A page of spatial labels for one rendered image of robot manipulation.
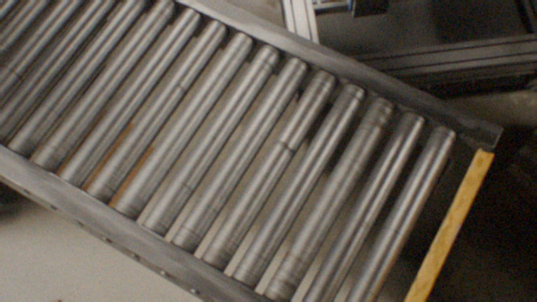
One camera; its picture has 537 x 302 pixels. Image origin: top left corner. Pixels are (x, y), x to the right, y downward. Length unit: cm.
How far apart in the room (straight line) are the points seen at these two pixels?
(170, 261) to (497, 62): 127
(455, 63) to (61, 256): 136
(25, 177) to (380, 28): 123
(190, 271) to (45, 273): 101
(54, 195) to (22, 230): 92
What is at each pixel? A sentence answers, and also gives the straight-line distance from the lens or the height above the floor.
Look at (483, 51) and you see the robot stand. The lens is 205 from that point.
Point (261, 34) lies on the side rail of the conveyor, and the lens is 131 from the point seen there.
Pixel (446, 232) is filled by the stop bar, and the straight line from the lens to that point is 114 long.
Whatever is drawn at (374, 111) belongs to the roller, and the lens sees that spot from 123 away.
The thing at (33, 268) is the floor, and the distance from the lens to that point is 210.
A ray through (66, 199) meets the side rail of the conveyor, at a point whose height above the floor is 80.
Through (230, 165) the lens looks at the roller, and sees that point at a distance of 118.
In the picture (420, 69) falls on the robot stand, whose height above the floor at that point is 23.
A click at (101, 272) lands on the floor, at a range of 202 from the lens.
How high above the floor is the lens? 188
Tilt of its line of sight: 66 degrees down
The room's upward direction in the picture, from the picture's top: 6 degrees counter-clockwise
